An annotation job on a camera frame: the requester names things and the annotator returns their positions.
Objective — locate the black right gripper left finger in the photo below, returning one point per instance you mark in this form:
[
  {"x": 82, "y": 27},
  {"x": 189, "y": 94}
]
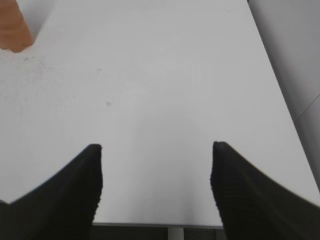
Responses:
[{"x": 63, "y": 207}]

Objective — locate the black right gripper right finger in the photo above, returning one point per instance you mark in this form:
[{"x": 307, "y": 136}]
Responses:
[{"x": 252, "y": 206}]

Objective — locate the orange soda bottle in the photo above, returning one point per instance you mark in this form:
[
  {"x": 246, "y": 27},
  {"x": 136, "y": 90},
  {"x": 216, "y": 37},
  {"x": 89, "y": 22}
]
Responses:
[{"x": 15, "y": 34}]

